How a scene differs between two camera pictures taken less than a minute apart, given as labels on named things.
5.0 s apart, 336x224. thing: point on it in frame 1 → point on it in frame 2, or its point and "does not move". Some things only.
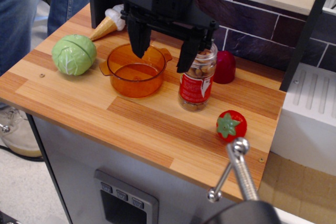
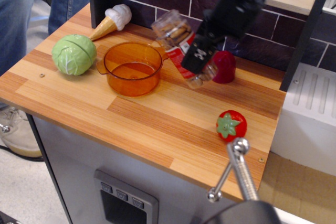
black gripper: [172, 8] → [235, 11]
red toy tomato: [231, 125] does not move
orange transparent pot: [133, 76] does not move
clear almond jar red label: [193, 88] → [175, 36]
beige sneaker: [21, 137] does not move
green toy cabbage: [73, 55] does not move
